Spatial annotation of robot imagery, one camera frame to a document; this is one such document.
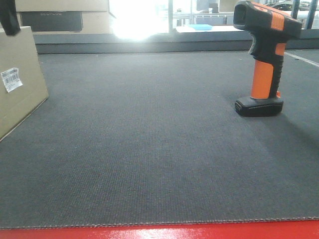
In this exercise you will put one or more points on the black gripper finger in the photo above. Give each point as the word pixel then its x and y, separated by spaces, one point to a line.
pixel 8 17

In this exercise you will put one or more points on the brown cardboard package box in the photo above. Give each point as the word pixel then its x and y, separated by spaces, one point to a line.
pixel 22 85

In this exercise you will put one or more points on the orange black barcode scanner gun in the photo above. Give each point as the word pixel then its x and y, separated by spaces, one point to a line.
pixel 271 29

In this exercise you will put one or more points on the large cardboard box with print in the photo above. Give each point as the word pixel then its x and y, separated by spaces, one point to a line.
pixel 65 16

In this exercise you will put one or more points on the white barcode label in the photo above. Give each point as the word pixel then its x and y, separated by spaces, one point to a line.
pixel 11 79

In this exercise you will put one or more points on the dark grey fabric mat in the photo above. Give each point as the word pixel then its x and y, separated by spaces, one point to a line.
pixel 153 138

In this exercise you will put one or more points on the blue flat tray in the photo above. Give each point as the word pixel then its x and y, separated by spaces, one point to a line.
pixel 201 27

